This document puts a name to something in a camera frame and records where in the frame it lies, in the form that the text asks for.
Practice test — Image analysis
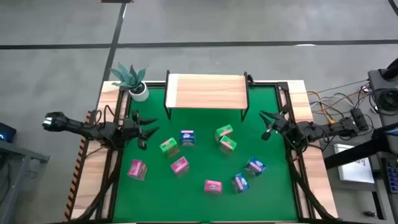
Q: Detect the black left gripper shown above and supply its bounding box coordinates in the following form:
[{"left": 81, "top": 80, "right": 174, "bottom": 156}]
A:
[{"left": 121, "top": 108, "right": 160, "bottom": 151}]

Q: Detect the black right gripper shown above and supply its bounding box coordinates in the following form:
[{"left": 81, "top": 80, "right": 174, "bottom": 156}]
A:
[{"left": 258, "top": 104, "right": 296, "bottom": 141}]

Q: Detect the Apple Jacks cereal box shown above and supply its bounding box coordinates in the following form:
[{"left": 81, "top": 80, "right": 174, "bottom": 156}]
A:
[
  {"left": 214, "top": 124, "right": 234, "bottom": 141},
  {"left": 159, "top": 137, "right": 180, "bottom": 159},
  {"left": 218, "top": 135, "right": 238, "bottom": 156}
]

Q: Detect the Frosted Flakes cereal box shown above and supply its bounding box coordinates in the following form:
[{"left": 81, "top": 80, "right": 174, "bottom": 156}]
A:
[
  {"left": 179, "top": 129, "right": 197, "bottom": 147},
  {"left": 243, "top": 157, "right": 267, "bottom": 177},
  {"left": 231, "top": 172, "right": 251, "bottom": 194}
]

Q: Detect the Raisin Bran cereal box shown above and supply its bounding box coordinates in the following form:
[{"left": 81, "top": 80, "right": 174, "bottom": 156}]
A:
[
  {"left": 203, "top": 179, "right": 223, "bottom": 195},
  {"left": 127, "top": 159, "right": 148, "bottom": 181},
  {"left": 169, "top": 156, "right": 190, "bottom": 177}
]

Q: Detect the green plant in white pot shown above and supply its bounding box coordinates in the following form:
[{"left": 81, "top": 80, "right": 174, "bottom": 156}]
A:
[{"left": 110, "top": 61, "right": 150, "bottom": 103}]

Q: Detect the yellow black striped edge strip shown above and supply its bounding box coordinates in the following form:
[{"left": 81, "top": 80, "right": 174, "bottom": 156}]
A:
[{"left": 63, "top": 110, "right": 96, "bottom": 221}]

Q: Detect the black diagonal beam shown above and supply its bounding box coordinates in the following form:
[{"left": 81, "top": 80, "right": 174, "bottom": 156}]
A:
[{"left": 323, "top": 123, "right": 398, "bottom": 170}]

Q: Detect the green table mat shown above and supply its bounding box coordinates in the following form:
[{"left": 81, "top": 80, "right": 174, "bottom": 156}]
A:
[{"left": 112, "top": 86, "right": 299, "bottom": 222}]

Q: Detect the white board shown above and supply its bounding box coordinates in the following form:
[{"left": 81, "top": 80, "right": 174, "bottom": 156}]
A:
[{"left": 333, "top": 143, "right": 376, "bottom": 184}]

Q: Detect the grey equipment stand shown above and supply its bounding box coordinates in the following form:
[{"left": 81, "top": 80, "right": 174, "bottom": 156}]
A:
[{"left": 368, "top": 68, "right": 398, "bottom": 125}]

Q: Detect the grey metal cart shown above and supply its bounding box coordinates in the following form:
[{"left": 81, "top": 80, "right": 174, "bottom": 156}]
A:
[{"left": 0, "top": 139, "right": 50, "bottom": 224}]

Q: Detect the black keyboard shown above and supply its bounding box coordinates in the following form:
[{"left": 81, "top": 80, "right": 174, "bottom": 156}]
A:
[{"left": 385, "top": 157, "right": 398, "bottom": 194}]

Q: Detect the black device with blue light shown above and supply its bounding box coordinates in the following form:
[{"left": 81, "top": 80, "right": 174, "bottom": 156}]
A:
[{"left": 0, "top": 122, "right": 17, "bottom": 144}]

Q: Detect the orange cable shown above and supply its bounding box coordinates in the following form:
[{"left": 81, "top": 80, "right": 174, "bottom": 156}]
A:
[{"left": 306, "top": 89, "right": 335, "bottom": 123}]

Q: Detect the wooden shelf with black frame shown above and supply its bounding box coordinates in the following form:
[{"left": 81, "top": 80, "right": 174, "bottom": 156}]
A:
[{"left": 164, "top": 70, "right": 253, "bottom": 123}]

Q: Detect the grey cable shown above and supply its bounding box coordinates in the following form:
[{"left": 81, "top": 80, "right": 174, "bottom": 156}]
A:
[{"left": 310, "top": 79, "right": 371, "bottom": 96}]

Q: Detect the black cable coil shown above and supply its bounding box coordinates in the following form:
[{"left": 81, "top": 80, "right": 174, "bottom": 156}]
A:
[{"left": 371, "top": 88, "right": 398, "bottom": 113}]

